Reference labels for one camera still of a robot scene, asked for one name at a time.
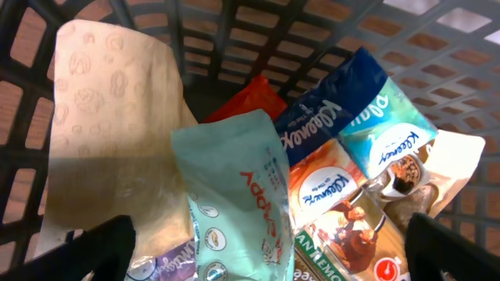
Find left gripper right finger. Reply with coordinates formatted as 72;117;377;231
405;212;499;281

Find snack bag with barcode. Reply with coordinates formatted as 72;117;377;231
384;130;485;233

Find beige snack bag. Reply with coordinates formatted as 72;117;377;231
36;20;196;259

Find grey plastic basket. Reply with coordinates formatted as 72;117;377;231
1;0;499;271

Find Kleenex tissue multipack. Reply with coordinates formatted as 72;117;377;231
124;46;439;281

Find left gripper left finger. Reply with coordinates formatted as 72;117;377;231
1;215;136;281

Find teal packet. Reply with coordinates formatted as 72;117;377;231
171;109;294;281

